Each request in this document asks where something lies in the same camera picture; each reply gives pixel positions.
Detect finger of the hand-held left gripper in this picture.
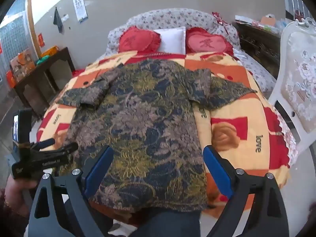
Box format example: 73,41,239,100
30,138,56,151
48,142,79,155

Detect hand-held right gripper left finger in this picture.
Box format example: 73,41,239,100
28,145,114,237

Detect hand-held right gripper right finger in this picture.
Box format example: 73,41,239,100
202,145,289,237

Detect floral patterned shirt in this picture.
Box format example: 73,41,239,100
57,59,257,214

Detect person's left forearm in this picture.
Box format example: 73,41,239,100
0,189,30,237

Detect person's left hand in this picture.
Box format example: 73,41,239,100
5,175,37,218

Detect small orange bag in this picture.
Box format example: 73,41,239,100
6,70,18,88

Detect dark wooden side table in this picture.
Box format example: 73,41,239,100
13,47,76,119

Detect orange gift box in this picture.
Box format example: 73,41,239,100
10,49,36,83

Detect orange printed blanket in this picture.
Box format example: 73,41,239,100
37,51,298,228

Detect person's legs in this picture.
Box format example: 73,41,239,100
109,209,200,237

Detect green bundle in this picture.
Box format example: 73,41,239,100
37,55,51,66

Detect yellow orange bag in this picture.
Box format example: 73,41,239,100
41,46,60,58

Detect glass block window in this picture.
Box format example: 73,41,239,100
0,0,32,89

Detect dark hanging cloth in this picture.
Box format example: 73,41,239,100
53,7,64,33

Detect white ornate chair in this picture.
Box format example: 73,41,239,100
268,17,316,153

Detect red heart pillow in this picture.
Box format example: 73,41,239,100
118,26,161,53
185,27,234,55

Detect dark carved wooden cabinet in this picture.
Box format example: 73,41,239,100
234,21,283,78

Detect white pillow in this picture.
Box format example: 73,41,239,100
153,27,186,55

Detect red ribbon gift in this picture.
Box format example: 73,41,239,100
212,12,231,34

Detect orange cardboard box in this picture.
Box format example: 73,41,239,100
260,15,277,27

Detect bed with floral headboard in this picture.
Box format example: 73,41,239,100
85,8,277,92

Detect metal stair railing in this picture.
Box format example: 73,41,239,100
286,0,314,23

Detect wall poster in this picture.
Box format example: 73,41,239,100
72,0,88,23

